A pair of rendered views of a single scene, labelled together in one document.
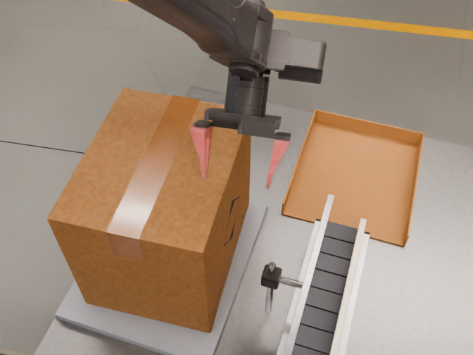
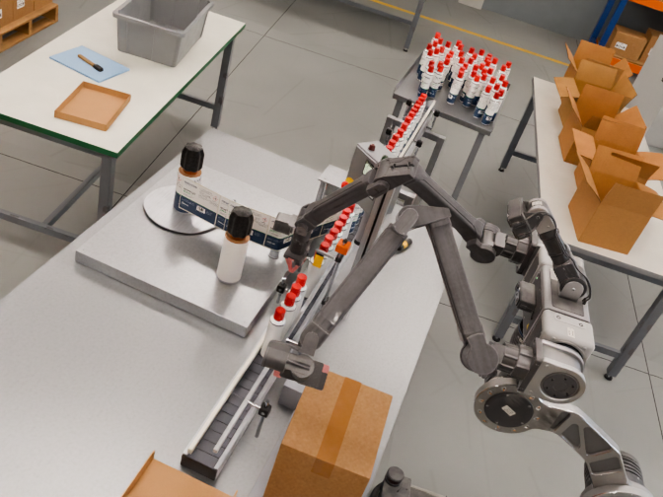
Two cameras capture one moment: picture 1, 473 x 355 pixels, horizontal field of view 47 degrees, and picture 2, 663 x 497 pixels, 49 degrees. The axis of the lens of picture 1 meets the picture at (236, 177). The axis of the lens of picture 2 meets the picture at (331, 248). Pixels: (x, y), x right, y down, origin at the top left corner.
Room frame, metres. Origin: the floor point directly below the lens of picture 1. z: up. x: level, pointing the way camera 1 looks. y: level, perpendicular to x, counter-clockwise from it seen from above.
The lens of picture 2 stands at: (1.84, -0.25, 2.60)
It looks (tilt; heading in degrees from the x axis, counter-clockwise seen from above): 36 degrees down; 171
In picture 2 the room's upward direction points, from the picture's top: 18 degrees clockwise
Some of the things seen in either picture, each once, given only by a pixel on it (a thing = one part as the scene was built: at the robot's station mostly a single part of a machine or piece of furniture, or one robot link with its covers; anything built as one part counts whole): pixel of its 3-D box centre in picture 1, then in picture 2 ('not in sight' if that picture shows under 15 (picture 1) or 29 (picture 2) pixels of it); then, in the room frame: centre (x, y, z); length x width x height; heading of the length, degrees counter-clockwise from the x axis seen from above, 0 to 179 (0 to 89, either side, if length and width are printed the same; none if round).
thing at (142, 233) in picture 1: (166, 209); (328, 449); (0.57, 0.13, 0.99); 0.30 x 0.24 x 0.27; 166
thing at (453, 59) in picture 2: not in sight; (465, 71); (-2.49, 0.93, 0.98); 0.57 x 0.46 x 0.21; 72
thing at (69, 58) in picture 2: not in sight; (90, 63); (-1.71, -1.17, 0.81); 0.32 x 0.24 x 0.01; 65
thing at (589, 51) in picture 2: not in sight; (587, 78); (-3.00, 1.92, 0.97); 0.45 x 0.40 x 0.37; 81
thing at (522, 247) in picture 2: not in sight; (515, 248); (0.08, 0.58, 1.45); 0.09 x 0.08 x 0.12; 169
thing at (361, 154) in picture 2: not in sight; (374, 178); (-0.25, 0.16, 1.38); 0.17 x 0.10 x 0.19; 37
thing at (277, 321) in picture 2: not in sight; (273, 332); (0.16, -0.06, 0.98); 0.05 x 0.05 x 0.20
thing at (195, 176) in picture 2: not in sight; (188, 177); (-0.52, -0.47, 1.04); 0.09 x 0.09 x 0.29
